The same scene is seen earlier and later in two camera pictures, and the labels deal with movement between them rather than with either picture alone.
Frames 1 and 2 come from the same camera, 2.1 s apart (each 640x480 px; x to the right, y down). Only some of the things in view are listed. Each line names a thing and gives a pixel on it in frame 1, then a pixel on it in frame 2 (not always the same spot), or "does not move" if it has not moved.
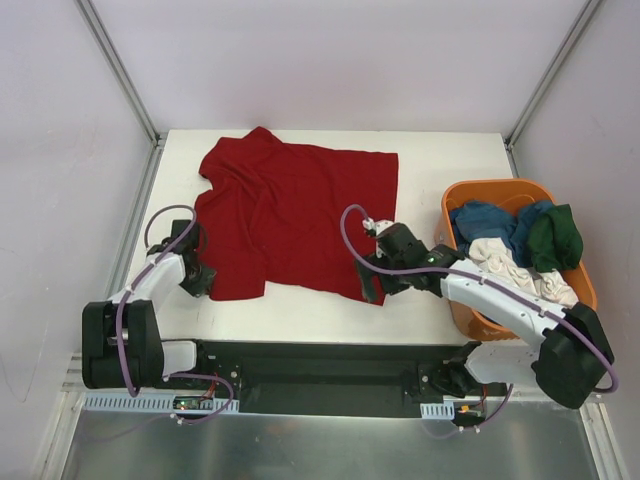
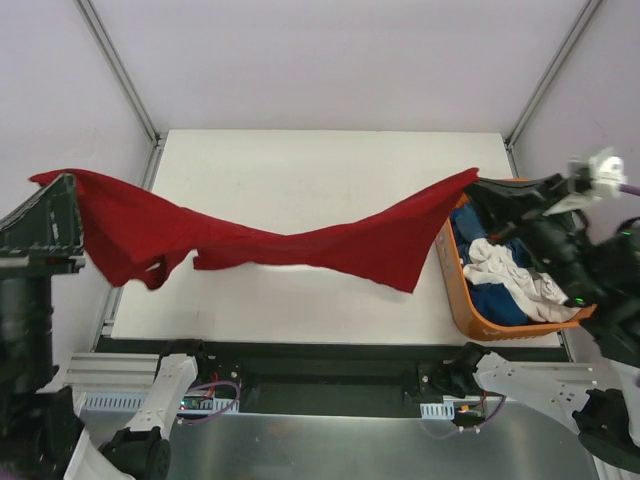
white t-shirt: [495, 258] does not move
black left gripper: [201, 280] to [38, 257]
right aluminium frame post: [518, 123] does not move
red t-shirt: [292, 217] to [126, 236]
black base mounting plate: [320, 378] does not move
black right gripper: [381, 281] to [542, 220]
